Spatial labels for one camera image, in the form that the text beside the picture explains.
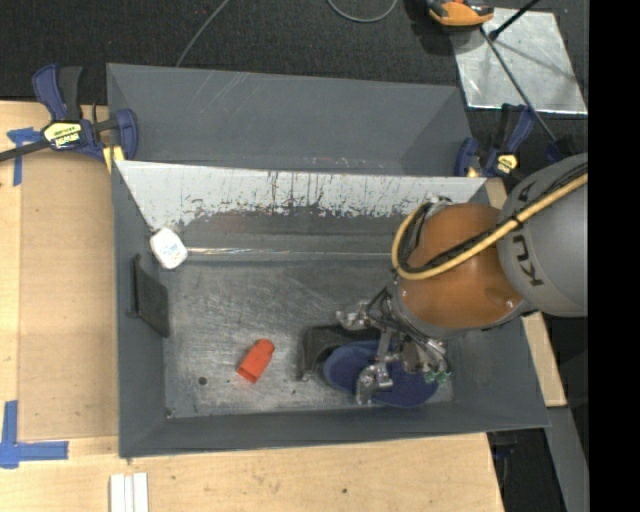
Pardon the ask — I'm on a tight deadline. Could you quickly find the grey metal bin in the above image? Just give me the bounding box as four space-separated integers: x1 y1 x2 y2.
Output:
104 62 552 459

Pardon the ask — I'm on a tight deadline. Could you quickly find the orange-red plastic cup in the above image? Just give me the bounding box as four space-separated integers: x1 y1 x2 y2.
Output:
235 338 276 385

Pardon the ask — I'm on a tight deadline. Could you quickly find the black curved flat piece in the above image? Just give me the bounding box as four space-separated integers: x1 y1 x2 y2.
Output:
298 324 382 383

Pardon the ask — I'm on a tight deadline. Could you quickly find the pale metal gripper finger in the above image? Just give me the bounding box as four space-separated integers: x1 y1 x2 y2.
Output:
355 363 395 406
335 306 374 331

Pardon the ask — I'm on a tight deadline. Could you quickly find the black flat block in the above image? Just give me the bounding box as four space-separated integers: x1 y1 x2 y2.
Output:
127 253 172 339

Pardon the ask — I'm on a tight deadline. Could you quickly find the small white box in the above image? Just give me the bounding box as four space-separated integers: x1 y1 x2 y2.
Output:
148 227 189 271

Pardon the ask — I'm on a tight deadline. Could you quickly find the blue cloth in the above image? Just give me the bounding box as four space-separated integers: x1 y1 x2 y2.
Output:
322 339 441 409

